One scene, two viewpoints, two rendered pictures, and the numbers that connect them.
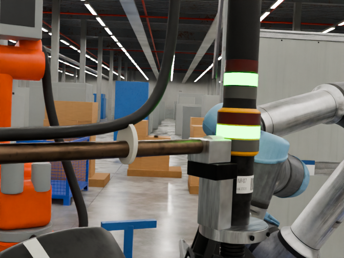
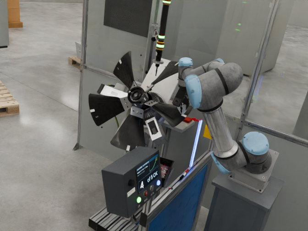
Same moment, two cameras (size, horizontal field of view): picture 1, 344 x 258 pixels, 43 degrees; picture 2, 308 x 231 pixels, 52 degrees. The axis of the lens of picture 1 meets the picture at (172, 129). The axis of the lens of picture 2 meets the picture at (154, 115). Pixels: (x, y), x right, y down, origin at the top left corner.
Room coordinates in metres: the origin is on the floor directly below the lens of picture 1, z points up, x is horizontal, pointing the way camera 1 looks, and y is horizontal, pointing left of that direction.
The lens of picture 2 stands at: (1.51, -1.61, 1.94)
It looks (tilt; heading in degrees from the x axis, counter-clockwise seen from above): 24 degrees down; 124
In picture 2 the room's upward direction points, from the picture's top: 9 degrees clockwise
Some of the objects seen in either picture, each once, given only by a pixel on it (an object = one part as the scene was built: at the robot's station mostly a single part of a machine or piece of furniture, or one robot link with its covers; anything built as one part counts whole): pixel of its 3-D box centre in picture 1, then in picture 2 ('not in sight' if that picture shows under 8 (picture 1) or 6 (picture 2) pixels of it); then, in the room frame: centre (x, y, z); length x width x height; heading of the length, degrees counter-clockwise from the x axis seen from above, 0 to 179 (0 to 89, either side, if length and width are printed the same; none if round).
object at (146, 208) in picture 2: not in sight; (149, 195); (0.84, -0.56, 0.96); 0.03 x 0.03 x 0.20; 5
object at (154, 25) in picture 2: not in sight; (154, 29); (0.03, 0.41, 1.54); 0.10 x 0.07 x 0.09; 130
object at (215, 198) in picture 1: (229, 187); (158, 54); (0.43, -0.06, 1.50); 0.09 x 0.07 x 0.10; 130
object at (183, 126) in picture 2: not in sight; (169, 119); (0.27, 0.47, 0.85); 0.36 x 0.24 x 0.03; 5
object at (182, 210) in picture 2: not in sight; (174, 225); (0.81, -0.13, 0.45); 0.82 x 0.02 x 0.66; 95
